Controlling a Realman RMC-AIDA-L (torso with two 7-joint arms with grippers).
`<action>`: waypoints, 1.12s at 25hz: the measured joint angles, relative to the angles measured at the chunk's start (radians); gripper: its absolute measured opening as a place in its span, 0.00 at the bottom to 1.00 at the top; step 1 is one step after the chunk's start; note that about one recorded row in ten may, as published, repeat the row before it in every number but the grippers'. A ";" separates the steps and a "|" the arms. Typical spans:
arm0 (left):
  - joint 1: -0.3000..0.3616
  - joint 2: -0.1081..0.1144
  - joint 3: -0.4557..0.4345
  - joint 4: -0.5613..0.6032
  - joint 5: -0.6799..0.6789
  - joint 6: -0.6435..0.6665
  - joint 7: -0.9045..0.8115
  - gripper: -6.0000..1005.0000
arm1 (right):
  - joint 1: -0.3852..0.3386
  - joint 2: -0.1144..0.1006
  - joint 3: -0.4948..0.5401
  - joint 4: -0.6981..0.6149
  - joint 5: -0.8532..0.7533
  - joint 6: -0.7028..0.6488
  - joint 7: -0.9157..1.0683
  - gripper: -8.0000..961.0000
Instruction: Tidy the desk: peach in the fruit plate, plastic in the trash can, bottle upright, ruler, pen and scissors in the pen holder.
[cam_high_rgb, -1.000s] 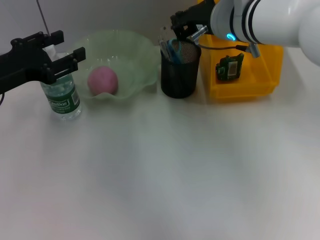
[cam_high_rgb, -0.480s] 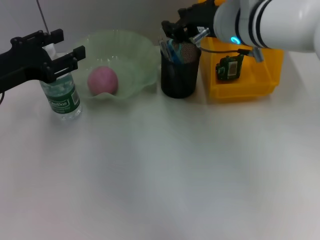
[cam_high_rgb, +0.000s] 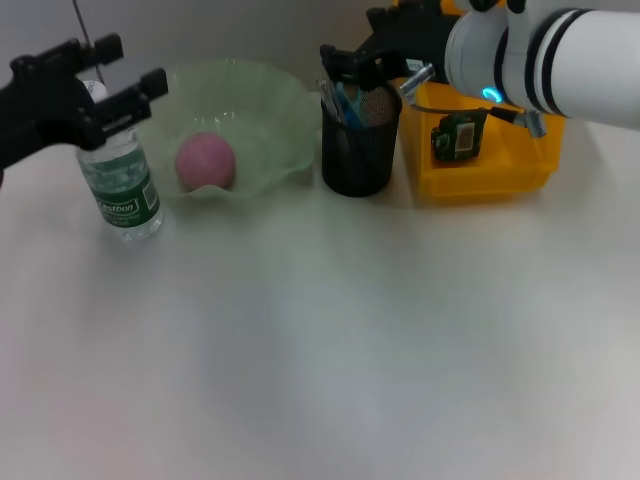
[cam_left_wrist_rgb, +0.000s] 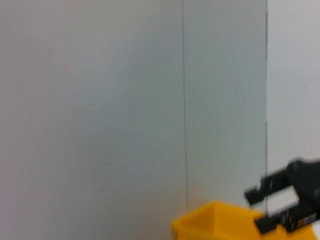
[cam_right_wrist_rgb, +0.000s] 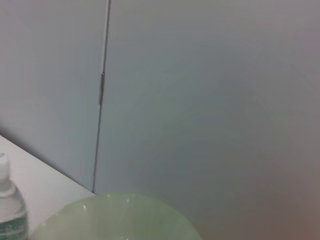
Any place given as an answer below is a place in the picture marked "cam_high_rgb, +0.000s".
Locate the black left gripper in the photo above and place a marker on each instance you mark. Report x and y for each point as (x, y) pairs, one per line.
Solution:
(40, 115)

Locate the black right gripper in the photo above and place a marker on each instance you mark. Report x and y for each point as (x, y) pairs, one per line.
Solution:
(410, 40)

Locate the blue scissors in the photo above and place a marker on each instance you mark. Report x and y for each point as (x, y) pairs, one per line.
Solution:
(352, 107)

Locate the grey clear pen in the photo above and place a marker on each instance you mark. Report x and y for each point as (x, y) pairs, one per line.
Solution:
(332, 102)

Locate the clear green-label water bottle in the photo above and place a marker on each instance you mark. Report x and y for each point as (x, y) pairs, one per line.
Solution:
(125, 190)

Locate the pink peach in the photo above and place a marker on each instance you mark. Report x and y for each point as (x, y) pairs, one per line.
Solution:
(205, 160)

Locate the green plastic wrapper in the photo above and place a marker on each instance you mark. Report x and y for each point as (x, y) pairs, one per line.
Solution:
(457, 137)

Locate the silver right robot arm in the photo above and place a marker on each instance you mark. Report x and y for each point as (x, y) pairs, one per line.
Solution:
(575, 60)

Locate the black mesh pen holder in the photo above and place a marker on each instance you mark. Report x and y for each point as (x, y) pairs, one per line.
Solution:
(357, 160)

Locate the translucent green fruit plate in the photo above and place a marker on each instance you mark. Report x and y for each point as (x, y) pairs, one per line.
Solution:
(260, 115)

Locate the yellow plastic bin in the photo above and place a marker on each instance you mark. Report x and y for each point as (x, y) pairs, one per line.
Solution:
(475, 175)

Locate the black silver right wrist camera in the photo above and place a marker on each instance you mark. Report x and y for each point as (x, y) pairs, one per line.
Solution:
(495, 5)

